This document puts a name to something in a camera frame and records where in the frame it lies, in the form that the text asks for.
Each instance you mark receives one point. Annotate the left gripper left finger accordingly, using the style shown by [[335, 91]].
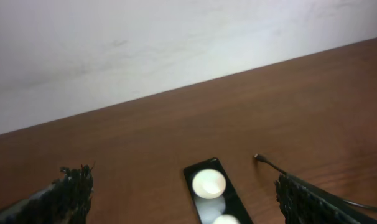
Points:
[[65, 200]]

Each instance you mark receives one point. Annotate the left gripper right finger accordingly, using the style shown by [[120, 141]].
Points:
[[303, 203]]

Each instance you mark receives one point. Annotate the black smartphone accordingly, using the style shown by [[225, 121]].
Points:
[[213, 195]]

